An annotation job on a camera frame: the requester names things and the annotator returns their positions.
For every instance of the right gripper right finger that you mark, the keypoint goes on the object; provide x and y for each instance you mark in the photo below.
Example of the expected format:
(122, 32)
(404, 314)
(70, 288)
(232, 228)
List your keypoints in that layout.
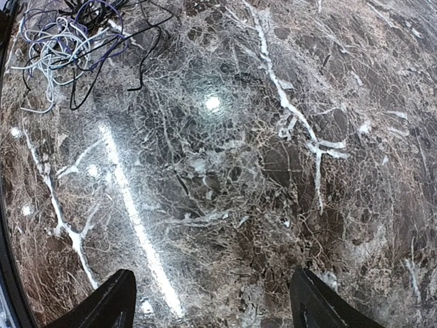
(315, 304)

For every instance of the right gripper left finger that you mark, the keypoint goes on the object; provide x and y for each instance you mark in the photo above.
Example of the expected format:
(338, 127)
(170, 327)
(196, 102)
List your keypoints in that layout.
(111, 305)

